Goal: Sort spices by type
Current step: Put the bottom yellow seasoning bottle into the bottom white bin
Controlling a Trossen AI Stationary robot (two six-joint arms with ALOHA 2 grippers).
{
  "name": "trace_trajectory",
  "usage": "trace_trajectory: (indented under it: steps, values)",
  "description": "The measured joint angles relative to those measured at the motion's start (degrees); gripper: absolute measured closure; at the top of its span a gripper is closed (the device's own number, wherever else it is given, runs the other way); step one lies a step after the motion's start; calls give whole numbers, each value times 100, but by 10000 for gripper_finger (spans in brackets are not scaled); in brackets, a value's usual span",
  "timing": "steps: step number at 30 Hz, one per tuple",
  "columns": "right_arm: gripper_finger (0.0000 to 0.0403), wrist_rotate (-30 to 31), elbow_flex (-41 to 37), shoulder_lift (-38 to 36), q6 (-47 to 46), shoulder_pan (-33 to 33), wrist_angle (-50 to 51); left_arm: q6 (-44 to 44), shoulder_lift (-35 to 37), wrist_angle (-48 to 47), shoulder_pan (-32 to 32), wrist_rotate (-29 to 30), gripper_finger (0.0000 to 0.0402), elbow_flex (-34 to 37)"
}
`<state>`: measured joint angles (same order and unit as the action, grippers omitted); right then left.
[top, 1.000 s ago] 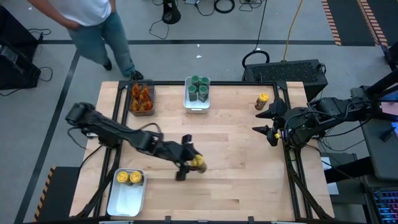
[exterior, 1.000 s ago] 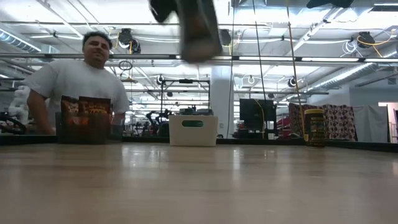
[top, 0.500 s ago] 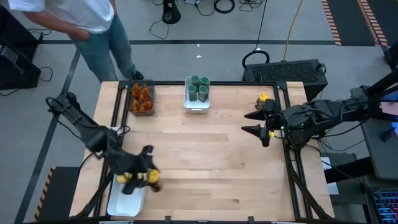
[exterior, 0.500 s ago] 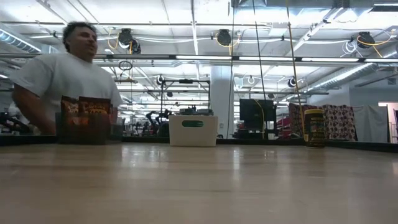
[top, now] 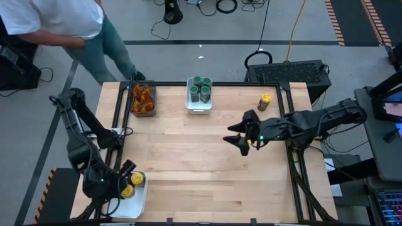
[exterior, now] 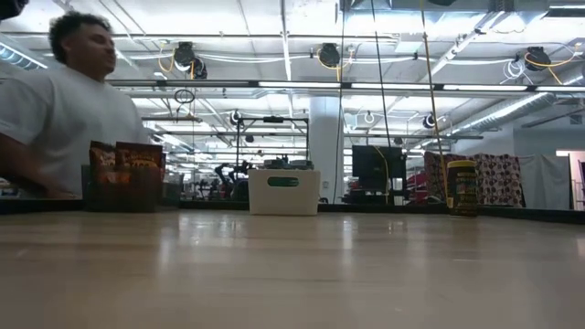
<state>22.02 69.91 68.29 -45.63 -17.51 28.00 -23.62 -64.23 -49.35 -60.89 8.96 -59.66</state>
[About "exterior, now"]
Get person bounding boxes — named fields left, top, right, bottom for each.
left=0, top=11, right=153, bottom=201

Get red cloth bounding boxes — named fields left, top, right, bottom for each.
left=406, top=171, right=429, bottom=205

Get black metal frame rig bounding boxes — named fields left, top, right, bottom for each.
left=235, top=116, right=311, bottom=202

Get yellow power cable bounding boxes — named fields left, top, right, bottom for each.
left=419, top=0, right=447, bottom=162

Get silver ventilation duct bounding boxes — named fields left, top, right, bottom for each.
left=450, top=68, right=585, bottom=138

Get grey plastic bin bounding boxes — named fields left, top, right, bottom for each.
left=80, top=164, right=183, bottom=214

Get patterned cloth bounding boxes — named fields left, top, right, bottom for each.
left=423, top=152, right=526, bottom=207

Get grey cloth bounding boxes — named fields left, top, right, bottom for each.
left=518, top=154, right=572, bottom=210

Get black standing display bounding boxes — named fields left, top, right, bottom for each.
left=350, top=144, right=408, bottom=205

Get black hanging cable loop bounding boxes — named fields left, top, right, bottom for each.
left=173, top=88, right=197, bottom=105

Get long ceiling light rail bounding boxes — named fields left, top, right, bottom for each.
left=0, top=77, right=585, bottom=93

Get white plastic bin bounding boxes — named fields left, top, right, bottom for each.
left=248, top=168, right=322, bottom=217

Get brown orange seasoning packet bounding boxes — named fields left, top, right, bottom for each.
left=114, top=141, right=165, bottom=184
left=89, top=140, right=118, bottom=184

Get black background robot arms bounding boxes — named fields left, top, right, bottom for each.
left=213, top=160, right=253, bottom=201

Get yellow lid seasoning can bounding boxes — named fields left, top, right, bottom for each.
left=445, top=159, right=480, bottom=218

